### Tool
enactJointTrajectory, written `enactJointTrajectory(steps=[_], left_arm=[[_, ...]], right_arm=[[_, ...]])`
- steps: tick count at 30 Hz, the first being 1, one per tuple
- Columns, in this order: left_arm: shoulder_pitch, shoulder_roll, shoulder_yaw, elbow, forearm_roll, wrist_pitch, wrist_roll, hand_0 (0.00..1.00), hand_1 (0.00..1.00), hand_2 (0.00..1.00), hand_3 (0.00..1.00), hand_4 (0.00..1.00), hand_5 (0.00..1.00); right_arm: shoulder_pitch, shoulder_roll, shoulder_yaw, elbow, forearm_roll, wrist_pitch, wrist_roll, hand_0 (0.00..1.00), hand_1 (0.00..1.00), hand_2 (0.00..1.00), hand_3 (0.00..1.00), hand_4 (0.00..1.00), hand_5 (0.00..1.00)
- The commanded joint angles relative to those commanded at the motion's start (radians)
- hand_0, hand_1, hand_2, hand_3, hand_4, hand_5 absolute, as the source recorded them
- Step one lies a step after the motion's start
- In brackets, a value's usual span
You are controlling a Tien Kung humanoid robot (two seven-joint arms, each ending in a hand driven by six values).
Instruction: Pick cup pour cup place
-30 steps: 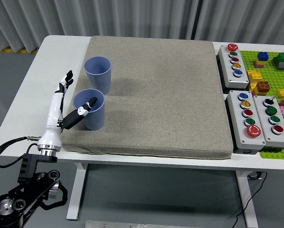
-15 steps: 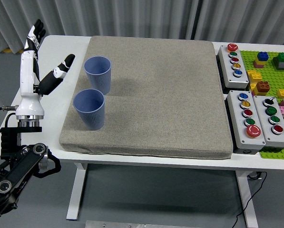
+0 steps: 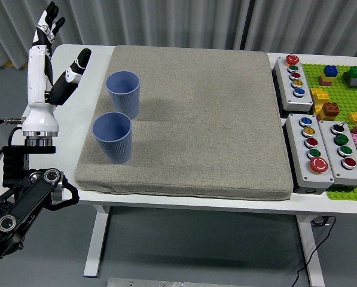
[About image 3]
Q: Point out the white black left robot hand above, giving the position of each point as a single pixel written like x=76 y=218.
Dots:
x=37 y=89

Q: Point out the blue ribbed plastic cup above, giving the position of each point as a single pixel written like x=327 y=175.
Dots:
x=115 y=149
x=123 y=89

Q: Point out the grey pleated curtain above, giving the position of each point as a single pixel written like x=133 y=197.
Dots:
x=166 y=21

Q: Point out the white table leg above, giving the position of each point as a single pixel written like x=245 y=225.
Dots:
x=96 y=239
x=311 y=254

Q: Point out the grey-brown fabric mat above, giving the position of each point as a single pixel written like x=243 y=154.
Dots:
x=196 y=125

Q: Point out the grey five-button control box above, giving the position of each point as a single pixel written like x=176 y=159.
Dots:
x=286 y=89
x=299 y=161

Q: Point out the yellow toy brick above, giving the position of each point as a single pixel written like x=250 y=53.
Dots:
x=355 y=117
x=319 y=95
x=326 y=81
x=318 y=110

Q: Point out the blue toy brick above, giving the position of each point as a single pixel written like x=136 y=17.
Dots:
x=330 y=71

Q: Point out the brown toy brick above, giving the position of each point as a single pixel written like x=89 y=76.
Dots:
x=330 y=109

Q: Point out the green toy brick baseplate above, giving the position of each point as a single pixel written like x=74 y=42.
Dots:
x=342 y=95

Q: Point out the green toy brick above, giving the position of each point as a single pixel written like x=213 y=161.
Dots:
x=354 y=72

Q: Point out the grey toy brick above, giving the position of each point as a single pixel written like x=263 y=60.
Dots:
x=355 y=82

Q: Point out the grey selector switch control box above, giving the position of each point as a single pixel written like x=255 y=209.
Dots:
x=330 y=155

